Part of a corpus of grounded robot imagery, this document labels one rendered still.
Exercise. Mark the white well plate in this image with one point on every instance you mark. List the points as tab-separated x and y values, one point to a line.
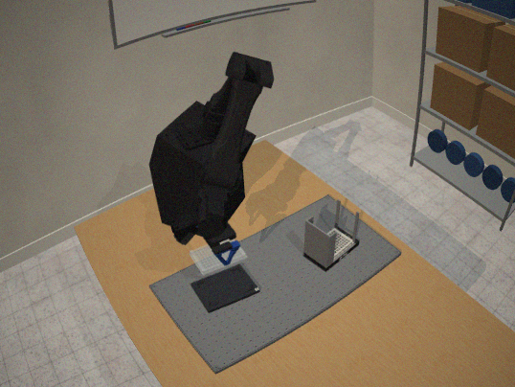
341	240

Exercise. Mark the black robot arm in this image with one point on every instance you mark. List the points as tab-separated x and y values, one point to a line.
220	175

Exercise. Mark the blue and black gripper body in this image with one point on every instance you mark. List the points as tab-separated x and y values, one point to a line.
228	233

